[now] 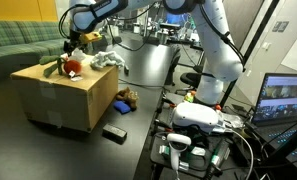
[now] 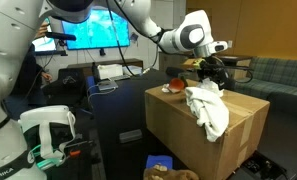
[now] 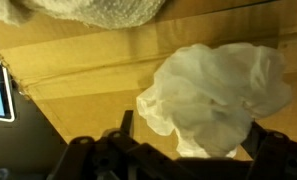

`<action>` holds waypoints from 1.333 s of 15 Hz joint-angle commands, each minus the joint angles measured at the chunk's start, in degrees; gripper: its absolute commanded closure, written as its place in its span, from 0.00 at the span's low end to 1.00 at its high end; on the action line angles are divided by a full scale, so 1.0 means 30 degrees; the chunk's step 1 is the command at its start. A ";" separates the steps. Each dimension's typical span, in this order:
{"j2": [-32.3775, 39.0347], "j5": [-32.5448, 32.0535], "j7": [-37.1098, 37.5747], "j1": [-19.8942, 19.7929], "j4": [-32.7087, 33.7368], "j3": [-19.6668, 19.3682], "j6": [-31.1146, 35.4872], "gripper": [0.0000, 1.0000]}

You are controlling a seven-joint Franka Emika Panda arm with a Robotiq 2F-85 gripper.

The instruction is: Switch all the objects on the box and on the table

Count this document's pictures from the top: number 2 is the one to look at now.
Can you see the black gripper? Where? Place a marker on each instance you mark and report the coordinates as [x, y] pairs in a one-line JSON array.
[[214, 73]]

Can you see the red plush with green leaves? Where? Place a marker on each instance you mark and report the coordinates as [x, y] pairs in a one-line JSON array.
[[176, 85]]

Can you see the white towel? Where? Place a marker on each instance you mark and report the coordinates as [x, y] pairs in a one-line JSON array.
[[209, 113]]

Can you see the blue bean bag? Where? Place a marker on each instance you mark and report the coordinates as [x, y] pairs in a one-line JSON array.
[[158, 160]]

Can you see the brown plush toy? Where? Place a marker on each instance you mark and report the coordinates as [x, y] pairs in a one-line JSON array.
[[169, 174]]

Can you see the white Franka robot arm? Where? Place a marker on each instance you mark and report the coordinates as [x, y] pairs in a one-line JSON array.
[[11, 83]]

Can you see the large cardboard box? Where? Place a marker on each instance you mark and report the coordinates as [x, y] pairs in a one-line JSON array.
[[181, 133]]

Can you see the green plaid sofa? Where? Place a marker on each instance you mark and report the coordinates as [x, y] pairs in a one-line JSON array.
[[281, 76]]

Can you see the black power strip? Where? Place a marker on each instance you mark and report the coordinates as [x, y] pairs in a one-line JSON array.
[[263, 166]]

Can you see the silver flat device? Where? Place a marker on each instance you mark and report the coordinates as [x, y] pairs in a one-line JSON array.
[[107, 85]]

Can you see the large TV screen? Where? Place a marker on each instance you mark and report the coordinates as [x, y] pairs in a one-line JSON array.
[[94, 31]]

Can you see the black office chair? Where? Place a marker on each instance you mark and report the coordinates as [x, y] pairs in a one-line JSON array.
[[66, 85]]

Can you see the small orange clip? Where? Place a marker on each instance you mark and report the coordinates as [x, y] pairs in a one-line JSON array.
[[75, 153]]

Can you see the white VR headset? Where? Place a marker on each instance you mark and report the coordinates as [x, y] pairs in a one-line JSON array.
[[44, 115]]

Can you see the seated person in dark clothes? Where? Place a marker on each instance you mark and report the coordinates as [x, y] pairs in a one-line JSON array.
[[28, 83]]

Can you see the white wall outlet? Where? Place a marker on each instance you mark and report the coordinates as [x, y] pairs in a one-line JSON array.
[[230, 44]]

